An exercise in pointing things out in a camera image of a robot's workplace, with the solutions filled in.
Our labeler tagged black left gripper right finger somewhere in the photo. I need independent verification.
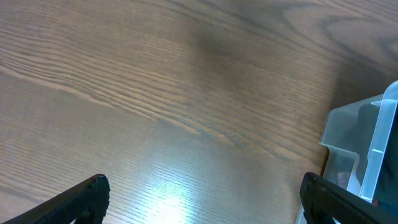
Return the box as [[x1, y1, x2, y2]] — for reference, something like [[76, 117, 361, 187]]
[[300, 172, 397, 224]]

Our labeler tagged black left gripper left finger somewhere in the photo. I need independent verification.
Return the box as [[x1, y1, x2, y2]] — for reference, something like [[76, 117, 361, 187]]
[[4, 174, 110, 224]]

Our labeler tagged black garment with tape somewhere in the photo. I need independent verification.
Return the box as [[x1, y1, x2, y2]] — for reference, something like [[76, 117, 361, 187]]
[[358, 104, 397, 216]]

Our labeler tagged clear plastic storage bin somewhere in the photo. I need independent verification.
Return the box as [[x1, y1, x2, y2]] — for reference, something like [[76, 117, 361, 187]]
[[296, 83, 397, 223]]

